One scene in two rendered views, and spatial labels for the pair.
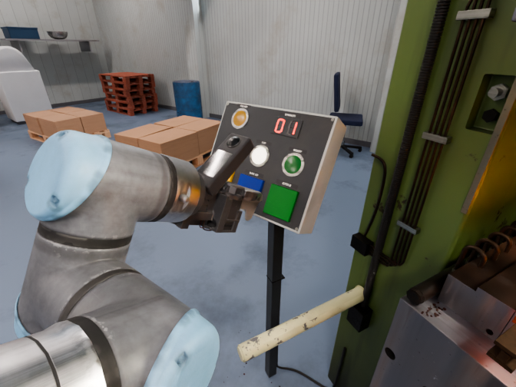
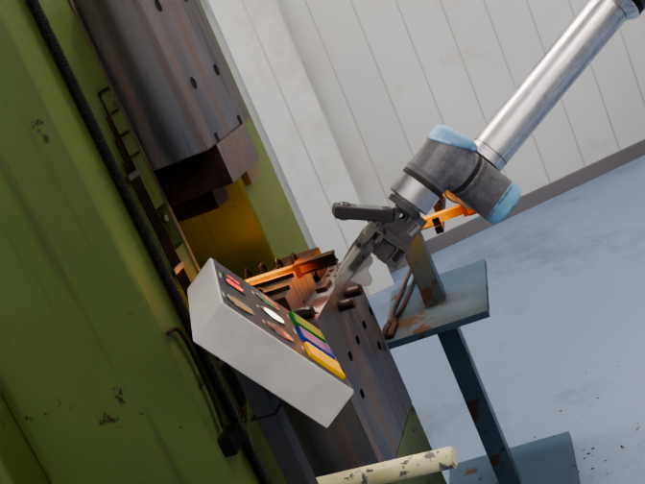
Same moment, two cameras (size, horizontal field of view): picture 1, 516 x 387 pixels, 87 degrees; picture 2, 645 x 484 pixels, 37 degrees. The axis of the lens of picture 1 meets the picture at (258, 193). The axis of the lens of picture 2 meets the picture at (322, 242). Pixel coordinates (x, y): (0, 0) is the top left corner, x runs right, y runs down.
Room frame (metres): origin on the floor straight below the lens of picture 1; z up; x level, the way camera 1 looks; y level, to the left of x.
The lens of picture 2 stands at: (1.68, 1.35, 1.61)
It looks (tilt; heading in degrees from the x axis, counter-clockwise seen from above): 14 degrees down; 229
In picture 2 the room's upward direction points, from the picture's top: 24 degrees counter-clockwise
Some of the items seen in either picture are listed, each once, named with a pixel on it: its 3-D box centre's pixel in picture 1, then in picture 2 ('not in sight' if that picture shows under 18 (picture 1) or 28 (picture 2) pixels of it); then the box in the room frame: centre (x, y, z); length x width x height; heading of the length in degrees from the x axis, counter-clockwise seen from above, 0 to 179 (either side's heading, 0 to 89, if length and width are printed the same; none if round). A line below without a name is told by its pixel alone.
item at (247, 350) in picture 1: (307, 320); (358, 478); (0.54, -0.15, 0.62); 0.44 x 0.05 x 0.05; 118
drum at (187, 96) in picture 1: (188, 101); not in sight; (5.65, 1.38, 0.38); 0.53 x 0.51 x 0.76; 53
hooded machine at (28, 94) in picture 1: (19, 85); not in sight; (5.71, 4.66, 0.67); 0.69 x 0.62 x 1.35; 145
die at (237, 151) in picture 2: not in sight; (163, 180); (0.37, -0.57, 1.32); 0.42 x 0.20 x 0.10; 118
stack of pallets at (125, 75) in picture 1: (130, 92); not in sight; (6.67, 2.96, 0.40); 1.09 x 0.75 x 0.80; 53
